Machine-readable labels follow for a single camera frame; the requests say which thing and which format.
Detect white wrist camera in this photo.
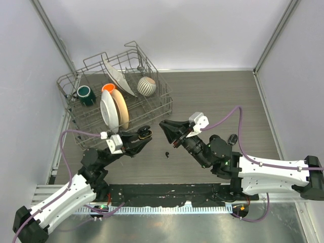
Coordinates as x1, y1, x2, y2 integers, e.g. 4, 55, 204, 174
100, 132, 123, 154
189, 112, 209, 133

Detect dusty black oval case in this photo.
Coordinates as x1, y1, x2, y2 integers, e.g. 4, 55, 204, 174
227, 134, 238, 146

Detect white slotted cable duct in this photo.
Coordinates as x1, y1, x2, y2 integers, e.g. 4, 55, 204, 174
72, 201, 232, 215

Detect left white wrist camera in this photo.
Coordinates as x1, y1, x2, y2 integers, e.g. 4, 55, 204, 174
100, 132, 123, 154

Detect dark green mug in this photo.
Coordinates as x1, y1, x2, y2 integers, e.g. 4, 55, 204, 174
72, 85, 96, 107

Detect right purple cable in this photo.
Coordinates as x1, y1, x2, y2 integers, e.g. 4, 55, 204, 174
201, 105, 324, 222

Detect grey wire dish rack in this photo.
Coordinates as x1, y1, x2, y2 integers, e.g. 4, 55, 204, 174
57, 41, 173, 150

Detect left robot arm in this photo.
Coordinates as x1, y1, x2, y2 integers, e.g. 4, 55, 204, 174
12, 126, 152, 242

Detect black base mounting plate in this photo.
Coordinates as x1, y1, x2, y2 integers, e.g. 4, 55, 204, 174
97, 183, 258, 208

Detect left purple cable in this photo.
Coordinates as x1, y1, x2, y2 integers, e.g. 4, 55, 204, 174
11, 129, 107, 241

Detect white round plate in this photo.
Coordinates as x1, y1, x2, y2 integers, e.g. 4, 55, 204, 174
100, 90, 119, 134

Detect glossy black charging case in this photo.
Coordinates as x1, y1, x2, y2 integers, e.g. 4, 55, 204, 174
137, 125, 152, 140

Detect beige round plate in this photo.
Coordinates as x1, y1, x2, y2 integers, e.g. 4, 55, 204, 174
111, 89, 130, 129

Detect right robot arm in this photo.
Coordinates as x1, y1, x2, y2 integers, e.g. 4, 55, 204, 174
159, 116, 323, 200

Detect purple cable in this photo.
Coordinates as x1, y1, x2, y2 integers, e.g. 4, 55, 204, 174
201, 105, 324, 222
11, 129, 107, 241

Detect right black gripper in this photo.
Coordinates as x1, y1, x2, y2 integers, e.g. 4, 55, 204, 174
159, 119, 211, 169

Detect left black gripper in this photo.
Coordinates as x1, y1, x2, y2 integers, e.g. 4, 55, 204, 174
100, 131, 151, 168

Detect grey tilted plate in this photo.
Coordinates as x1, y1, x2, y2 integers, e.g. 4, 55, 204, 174
101, 54, 137, 98

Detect striped ceramic bowl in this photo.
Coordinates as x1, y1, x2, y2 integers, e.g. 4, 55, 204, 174
137, 76, 156, 97

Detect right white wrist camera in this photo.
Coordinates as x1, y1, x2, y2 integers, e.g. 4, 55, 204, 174
189, 112, 209, 133

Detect orange cup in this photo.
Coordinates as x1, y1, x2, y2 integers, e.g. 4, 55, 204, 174
101, 83, 116, 93

